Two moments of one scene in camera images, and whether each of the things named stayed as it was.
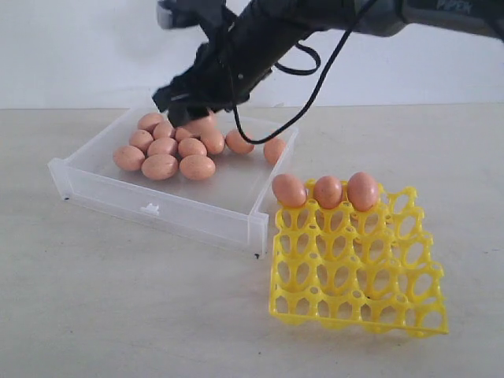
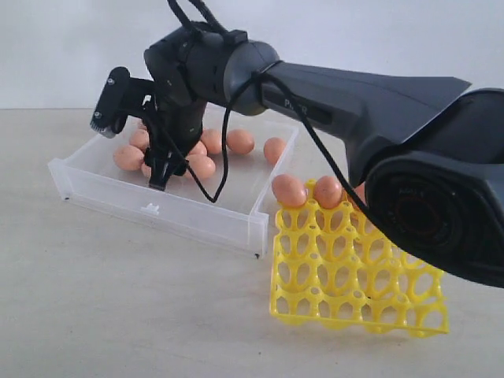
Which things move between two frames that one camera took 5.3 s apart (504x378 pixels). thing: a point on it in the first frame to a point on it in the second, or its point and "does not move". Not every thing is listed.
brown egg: [288, 190] does not move
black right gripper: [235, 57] to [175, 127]
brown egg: [213, 140] does not move
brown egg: [197, 167] does not move
